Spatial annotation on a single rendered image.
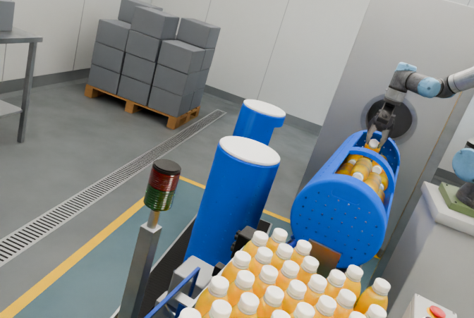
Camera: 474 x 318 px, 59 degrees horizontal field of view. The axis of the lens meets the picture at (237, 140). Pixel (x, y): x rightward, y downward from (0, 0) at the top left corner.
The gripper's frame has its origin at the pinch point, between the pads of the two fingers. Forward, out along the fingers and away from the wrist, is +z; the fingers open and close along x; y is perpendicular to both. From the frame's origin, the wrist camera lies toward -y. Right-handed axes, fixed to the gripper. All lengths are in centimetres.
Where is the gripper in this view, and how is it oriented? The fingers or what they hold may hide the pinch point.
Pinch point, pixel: (373, 144)
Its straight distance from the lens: 187.0
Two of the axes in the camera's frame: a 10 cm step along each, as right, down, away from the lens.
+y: 4.0, -1.8, 9.0
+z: -2.9, 9.0, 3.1
